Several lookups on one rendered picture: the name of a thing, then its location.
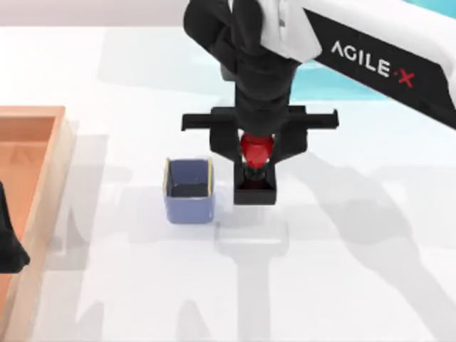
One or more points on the black pot with red plant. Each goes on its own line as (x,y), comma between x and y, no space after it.
(255,185)

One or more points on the blue square plant pot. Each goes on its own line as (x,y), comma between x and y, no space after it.
(189,206)

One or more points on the shallow salmon-coloured box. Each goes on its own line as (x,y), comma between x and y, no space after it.
(32,185)

